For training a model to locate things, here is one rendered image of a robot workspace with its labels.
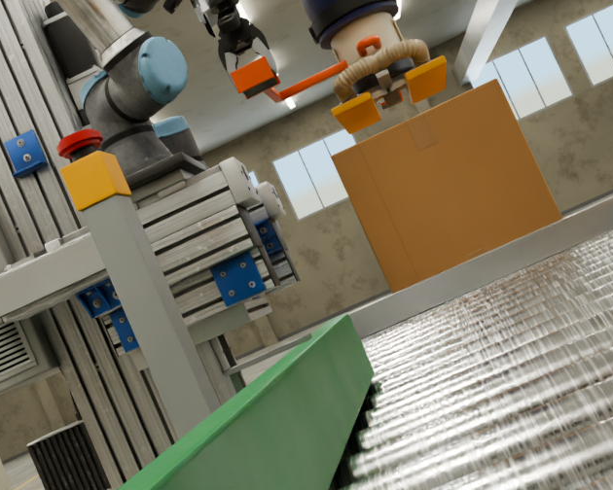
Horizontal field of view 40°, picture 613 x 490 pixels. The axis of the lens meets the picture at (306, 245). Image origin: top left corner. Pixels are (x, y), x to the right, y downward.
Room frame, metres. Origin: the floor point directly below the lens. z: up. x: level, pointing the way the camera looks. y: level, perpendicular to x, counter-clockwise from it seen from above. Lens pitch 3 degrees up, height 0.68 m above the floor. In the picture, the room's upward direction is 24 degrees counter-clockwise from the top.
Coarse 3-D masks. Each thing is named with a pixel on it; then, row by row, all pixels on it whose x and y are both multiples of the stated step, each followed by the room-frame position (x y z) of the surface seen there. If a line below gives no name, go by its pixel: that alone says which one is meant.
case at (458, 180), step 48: (480, 96) 1.82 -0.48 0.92; (384, 144) 1.85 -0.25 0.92; (432, 144) 1.84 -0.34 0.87; (480, 144) 1.82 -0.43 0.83; (384, 192) 1.86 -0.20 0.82; (432, 192) 1.84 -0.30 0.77; (480, 192) 1.83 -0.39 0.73; (528, 192) 1.82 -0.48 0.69; (384, 240) 1.86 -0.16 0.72; (432, 240) 1.85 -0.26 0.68; (480, 240) 1.83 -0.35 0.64
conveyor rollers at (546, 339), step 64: (576, 256) 1.51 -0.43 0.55; (448, 320) 1.44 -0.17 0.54; (512, 320) 1.08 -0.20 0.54; (576, 320) 0.89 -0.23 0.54; (384, 384) 1.01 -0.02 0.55; (448, 384) 0.82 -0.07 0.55; (512, 384) 0.72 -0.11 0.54; (576, 384) 0.63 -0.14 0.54; (384, 448) 0.66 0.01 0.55; (448, 448) 0.56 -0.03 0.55; (512, 448) 0.54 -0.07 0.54; (576, 448) 0.46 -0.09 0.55
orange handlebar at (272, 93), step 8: (368, 40) 1.96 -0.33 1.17; (376, 40) 1.96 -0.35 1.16; (360, 48) 1.97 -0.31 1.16; (376, 48) 2.02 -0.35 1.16; (336, 64) 2.08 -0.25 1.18; (344, 64) 2.07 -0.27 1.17; (320, 72) 2.08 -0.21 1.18; (328, 72) 2.08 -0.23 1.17; (336, 72) 2.08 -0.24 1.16; (304, 80) 2.09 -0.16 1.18; (312, 80) 2.09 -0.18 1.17; (320, 80) 2.08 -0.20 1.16; (272, 88) 1.99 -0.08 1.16; (288, 88) 2.09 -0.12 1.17; (296, 88) 2.09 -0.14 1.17; (304, 88) 2.09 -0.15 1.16; (272, 96) 2.03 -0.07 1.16; (280, 96) 2.08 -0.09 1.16; (288, 96) 2.10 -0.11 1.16
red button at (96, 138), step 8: (72, 136) 1.22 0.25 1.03; (80, 136) 1.22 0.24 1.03; (88, 136) 1.23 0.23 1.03; (96, 136) 1.24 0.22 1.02; (64, 144) 1.22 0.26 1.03; (72, 144) 1.22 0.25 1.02; (80, 144) 1.23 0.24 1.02; (88, 144) 1.23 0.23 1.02; (96, 144) 1.25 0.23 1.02; (64, 152) 1.23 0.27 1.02; (72, 152) 1.24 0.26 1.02; (80, 152) 1.23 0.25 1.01; (88, 152) 1.24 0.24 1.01
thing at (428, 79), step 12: (432, 60) 1.93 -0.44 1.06; (444, 60) 1.92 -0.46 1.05; (408, 72) 1.94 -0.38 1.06; (420, 72) 1.93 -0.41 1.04; (432, 72) 1.97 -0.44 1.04; (444, 72) 2.03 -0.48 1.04; (408, 84) 1.99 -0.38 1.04; (420, 84) 2.04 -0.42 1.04; (432, 84) 2.11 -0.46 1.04; (444, 84) 2.18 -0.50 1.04; (420, 96) 2.21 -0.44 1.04
